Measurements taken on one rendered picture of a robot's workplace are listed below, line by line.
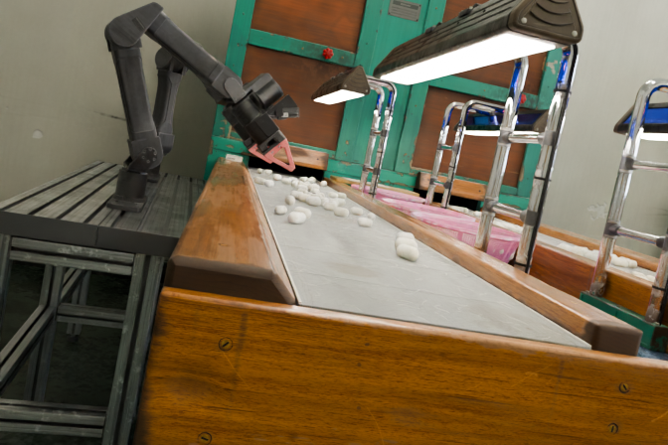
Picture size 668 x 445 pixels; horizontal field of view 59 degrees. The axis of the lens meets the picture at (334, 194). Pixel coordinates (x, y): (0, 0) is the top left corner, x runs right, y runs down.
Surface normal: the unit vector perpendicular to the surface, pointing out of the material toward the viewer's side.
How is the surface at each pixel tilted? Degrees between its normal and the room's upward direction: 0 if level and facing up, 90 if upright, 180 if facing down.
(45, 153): 90
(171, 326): 90
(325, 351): 90
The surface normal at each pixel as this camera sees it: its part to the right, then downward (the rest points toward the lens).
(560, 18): 0.17, 0.11
